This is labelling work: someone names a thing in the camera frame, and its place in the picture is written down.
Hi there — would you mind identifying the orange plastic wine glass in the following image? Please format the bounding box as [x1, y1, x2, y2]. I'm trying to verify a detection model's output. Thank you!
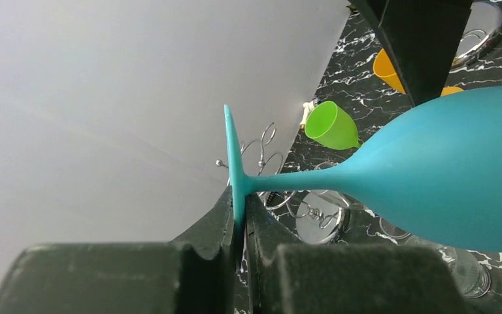
[372, 48, 465, 97]

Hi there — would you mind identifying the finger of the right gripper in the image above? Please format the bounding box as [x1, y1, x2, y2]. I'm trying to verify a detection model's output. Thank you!
[350, 0, 472, 107]

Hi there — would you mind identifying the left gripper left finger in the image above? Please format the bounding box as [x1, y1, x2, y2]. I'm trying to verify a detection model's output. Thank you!
[0, 188, 235, 313]

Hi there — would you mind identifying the clear stemless glass front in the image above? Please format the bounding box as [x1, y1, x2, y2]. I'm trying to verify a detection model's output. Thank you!
[402, 234, 493, 300]

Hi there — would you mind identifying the blue plastic wine glass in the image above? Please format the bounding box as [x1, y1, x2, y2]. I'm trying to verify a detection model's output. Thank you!
[224, 86, 502, 252]

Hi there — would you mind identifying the chrome glass rack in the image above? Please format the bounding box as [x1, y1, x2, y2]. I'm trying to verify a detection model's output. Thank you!
[450, 1, 502, 71]
[240, 123, 349, 245]

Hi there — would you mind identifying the green plastic wine glass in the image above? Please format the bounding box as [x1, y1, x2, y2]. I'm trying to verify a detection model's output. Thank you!
[305, 101, 361, 150]

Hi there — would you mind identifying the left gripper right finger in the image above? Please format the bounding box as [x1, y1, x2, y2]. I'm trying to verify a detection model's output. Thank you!
[246, 195, 475, 313]

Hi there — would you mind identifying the tall clear champagne flute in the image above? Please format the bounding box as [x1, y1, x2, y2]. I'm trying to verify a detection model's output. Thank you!
[378, 217, 411, 240]

